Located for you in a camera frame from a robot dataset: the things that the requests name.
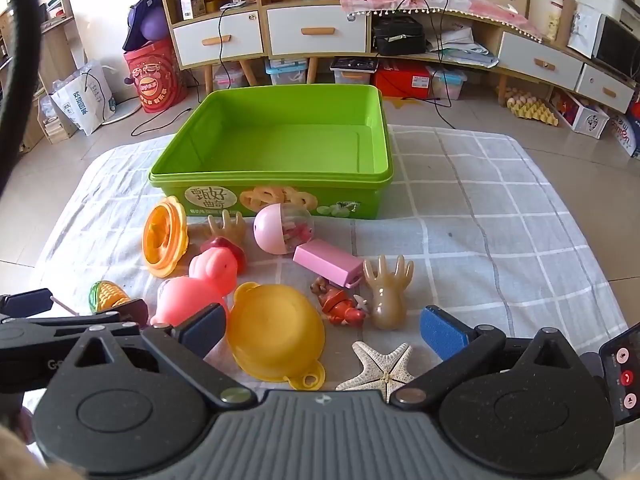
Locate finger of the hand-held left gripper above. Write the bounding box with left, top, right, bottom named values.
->
left=0, top=288, right=55, bottom=317
left=0, top=299, right=150, bottom=346

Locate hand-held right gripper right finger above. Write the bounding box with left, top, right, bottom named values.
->
left=390, top=305, right=601, bottom=408

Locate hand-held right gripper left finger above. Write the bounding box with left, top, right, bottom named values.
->
left=45, top=305, right=258, bottom=411

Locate toy corn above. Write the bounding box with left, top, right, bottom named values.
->
left=89, top=280, right=135, bottom=313

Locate yellow toy pot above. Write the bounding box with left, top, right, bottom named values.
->
left=227, top=282, right=327, bottom=391

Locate green plastic box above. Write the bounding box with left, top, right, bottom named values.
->
left=148, top=85, right=394, bottom=221

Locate person's left forearm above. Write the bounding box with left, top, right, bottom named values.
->
left=0, top=427, right=68, bottom=480

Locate pink rubber toy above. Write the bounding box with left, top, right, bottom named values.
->
left=149, top=250, right=240, bottom=328

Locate brown toy hand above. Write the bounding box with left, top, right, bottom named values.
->
left=362, top=255, right=415, bottom=331
left=206, top=210, right=248, bottom=251

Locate beige starfish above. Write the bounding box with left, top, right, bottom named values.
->
left=335, top=341, right=416, bottom=403

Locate red toy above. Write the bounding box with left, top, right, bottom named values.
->
left=200, top=237, right=248, bottom=276

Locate orange toy lid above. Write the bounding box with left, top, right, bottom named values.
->
left=141, top=196, right=190, bottom=279

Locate grey checkered cloth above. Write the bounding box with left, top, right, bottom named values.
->
left=30, top=122, right=628, bottom=411

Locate brown red toy figure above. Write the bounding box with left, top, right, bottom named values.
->
left=310, top=276, right=373, bottom=326

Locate pink capsule egg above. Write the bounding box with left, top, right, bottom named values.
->
left=253, top=202, right=316, bottom=256

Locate pink rectangular box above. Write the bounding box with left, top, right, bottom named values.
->
left=292, top=240, right=363, bottom=289

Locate black smartphone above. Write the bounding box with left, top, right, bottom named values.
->
left=597, top=322, right=640, bottom=428

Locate white plastic bag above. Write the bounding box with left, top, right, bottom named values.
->
left=50, top=60, right=117, bottom=137

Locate white round stand base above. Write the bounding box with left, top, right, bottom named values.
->
left=100, top=96, right=145, bottom=126

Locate yellow egg tray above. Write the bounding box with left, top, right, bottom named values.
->
left=505, top=87, right=559, bottom=126

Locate clear box with pastel contents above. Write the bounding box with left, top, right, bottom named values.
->
left=429, top=66, right=468, bottom=101

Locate clear storage box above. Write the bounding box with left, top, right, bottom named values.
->
left=212, top=62, right=247, bottom=92

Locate red cardboard box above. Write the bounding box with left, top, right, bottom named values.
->
left=374, top=62, right=432, bottom=101

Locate red printed bucket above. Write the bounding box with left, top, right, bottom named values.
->
left=123, top=37, right=189, bottom=114

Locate white red printed carton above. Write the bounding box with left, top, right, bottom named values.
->
left=550, top=87, right=611, bottom=141

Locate wooden bookshelf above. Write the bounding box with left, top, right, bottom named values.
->
left=0, top=0, right=76, bottom=153

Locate blue lid storage box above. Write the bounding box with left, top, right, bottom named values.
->
left=264, top=58, right=307, bottom=87

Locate white blue carton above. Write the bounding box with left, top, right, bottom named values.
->
left=610, top=112, right=640, bottom=158

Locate clear box with black top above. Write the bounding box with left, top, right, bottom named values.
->
left=330, top=56, right=377, bottom=87

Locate white drawer with lock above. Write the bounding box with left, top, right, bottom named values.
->
left=172, top=10, right=264, bottom=68

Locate stack of papers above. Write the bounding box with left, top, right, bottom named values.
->
left=427, top=27, right=500, bottom=68

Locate large white low drawer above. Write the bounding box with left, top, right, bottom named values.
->
left=498, top=31, right=584, bottom=87

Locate small white low drawer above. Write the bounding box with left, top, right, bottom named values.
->
left=576, top=64, right=636, bottom=114

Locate black bag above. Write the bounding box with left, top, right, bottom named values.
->
left=373, top=15, right=427, bottom=57

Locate purple plush ball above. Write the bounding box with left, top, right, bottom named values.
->
left=123, top=0, right=173, bottom=51

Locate low wooden cabinet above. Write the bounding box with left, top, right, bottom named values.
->
left=370, top=7, right=638, bottom=116

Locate white cabinet drawer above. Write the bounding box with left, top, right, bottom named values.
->
left=266, top=4, right=369, bottom=57

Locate white paper bag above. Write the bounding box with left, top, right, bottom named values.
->
left=566, top=2, right=607, bottom=59

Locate black microwave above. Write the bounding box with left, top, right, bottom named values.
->
left=591, top=14, right=640, bottom=80

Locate white printer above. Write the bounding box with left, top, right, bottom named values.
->
left=574, top=0, right=638, bottom=28

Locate black strap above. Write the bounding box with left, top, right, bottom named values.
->
left=0, top=0, right=43, bottom=201

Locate black cable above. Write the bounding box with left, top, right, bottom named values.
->
left=395, top=0, right=458, bottom=131
left=131, top=4, right=236, bottom=137

